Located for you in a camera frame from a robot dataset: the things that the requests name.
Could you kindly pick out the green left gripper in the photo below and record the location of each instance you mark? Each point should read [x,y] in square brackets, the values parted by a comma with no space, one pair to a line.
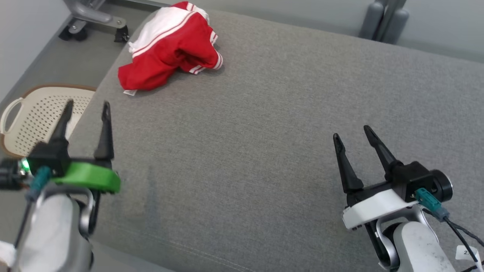
[90,177]

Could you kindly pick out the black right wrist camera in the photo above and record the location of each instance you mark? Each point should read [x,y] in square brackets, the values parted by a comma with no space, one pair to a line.
[416,177]

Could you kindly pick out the grey fabric sofa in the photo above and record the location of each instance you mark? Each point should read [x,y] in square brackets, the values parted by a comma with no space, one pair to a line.
[264,132]

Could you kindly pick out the beige perforated laundry basket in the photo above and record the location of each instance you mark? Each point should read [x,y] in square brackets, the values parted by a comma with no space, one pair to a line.
[38,117]

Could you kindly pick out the grey partition post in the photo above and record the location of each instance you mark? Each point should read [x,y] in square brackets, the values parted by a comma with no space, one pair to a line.
[372,19]

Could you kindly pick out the grey wheeled stand base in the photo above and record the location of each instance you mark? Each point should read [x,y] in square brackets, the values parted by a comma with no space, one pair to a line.
[94,15]

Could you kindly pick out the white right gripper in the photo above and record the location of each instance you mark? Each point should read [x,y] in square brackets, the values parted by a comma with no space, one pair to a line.
[374,207]

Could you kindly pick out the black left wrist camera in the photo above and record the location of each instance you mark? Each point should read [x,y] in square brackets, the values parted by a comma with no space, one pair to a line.
[49,156]

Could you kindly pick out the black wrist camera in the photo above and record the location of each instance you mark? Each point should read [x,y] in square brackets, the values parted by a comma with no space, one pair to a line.
[416,177]
[49,156]

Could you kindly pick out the red white basketball jersey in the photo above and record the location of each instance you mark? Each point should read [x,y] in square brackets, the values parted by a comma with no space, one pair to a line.
[166,49]

